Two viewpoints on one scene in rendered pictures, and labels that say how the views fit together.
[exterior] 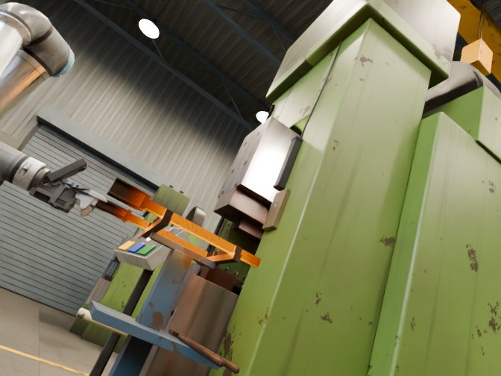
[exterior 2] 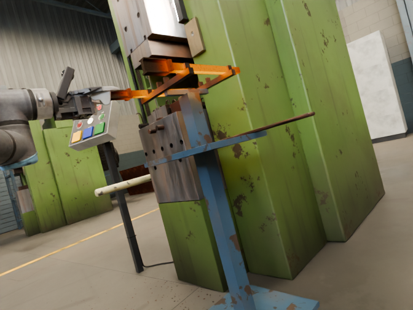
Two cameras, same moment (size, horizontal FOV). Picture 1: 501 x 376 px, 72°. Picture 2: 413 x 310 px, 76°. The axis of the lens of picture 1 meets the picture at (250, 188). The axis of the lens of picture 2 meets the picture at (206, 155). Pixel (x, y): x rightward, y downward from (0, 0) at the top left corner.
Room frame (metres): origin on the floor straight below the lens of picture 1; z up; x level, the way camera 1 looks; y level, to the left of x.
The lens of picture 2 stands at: (0.09, 0.54, 0.68)
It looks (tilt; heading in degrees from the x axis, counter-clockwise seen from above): 0 degrees down; 335
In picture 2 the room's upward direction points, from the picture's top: 15 degrees counter-clockwise
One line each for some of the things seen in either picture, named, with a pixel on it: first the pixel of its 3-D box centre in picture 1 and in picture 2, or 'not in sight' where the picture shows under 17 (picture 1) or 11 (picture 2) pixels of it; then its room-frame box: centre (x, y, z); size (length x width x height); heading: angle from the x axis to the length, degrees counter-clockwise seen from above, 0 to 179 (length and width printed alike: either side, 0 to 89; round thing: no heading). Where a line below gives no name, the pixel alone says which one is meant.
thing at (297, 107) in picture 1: (329, 118); not in sight; (1.62, -0.26, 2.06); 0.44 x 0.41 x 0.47; 109
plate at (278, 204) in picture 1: (276, 210); (194, 37); (1.29, -0.13, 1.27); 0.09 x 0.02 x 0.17; 19
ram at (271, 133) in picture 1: (280, 176); (163, 14); (1.57, -0.12, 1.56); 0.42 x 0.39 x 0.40; 109
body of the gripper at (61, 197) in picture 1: (57, 190); (71, 104); (1.02, 0.52, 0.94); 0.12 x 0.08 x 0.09; 107
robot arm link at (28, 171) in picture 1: (30, 174); (42, 103); (1.00, 0.59, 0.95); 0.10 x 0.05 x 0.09; 17
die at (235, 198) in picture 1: (259, 219); (169, 56); (1.62, -0.11, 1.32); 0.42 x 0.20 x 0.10; 109
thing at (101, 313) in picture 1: (145, 330); (203, 149); (1.03, 0.11, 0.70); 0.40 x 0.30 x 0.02; 18
